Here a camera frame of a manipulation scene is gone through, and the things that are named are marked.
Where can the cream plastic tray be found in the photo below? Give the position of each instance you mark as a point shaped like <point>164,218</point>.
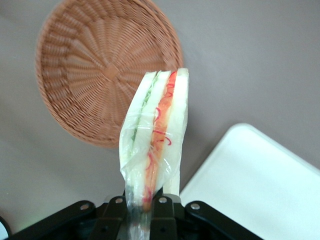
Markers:
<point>250,180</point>

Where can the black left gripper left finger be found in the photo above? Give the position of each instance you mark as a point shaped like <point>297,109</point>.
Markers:
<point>111,220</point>

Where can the round brown wicker basket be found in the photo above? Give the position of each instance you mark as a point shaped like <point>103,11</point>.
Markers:
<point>95,62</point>

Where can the triangle sandwich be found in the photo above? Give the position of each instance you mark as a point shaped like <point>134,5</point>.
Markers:
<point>160,120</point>

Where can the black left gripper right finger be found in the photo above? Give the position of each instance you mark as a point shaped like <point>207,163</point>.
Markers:
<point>163,220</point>

